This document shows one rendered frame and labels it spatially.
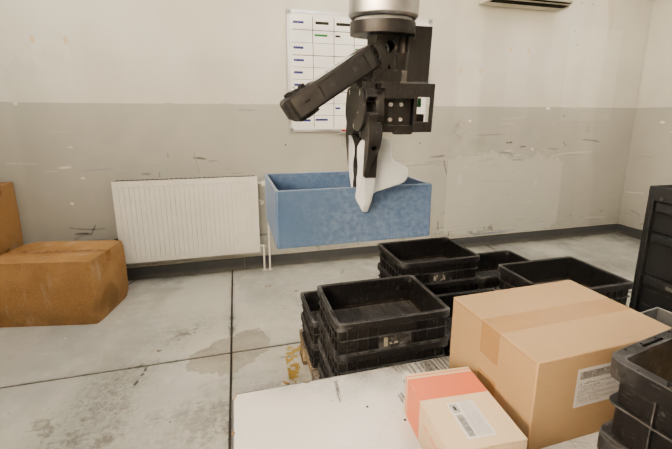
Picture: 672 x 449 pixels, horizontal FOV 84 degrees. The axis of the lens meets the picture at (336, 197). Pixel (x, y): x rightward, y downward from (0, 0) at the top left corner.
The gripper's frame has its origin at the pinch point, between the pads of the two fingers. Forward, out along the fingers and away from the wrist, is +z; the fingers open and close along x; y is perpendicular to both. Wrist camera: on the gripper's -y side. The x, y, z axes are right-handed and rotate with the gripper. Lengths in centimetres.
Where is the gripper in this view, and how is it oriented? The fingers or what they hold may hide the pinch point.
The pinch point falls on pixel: (358, 200)
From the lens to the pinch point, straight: 45.7
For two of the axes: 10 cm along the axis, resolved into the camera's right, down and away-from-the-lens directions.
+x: -2.4, -2.7, 9.3
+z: -0.2, 9.6, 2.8
